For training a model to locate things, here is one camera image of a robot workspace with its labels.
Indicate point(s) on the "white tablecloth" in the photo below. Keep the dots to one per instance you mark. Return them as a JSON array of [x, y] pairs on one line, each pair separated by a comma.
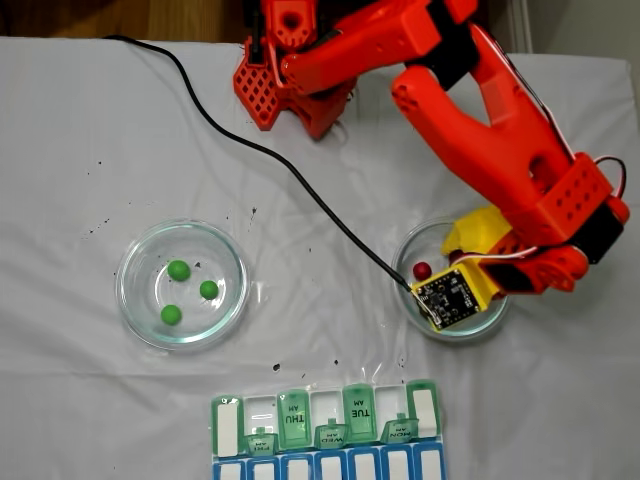
[[75, 125]]

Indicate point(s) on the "camera board on yellow mount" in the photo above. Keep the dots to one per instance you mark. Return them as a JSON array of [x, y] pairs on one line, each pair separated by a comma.
[[445, 297]]

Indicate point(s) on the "white baseboard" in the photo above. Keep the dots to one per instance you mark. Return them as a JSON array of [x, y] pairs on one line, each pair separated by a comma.
[[520, 25]]

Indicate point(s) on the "green pill ball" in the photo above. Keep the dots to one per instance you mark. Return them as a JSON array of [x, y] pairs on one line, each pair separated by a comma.
[[209, 290], [178, 270], [171, 315]]

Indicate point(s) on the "clear glass bowl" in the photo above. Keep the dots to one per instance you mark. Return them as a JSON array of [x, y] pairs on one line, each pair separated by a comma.
[[135, 300], [415, 240]]

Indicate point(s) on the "weekly pill organizer box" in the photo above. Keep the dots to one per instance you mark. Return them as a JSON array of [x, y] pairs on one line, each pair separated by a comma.
[[325, 465]]

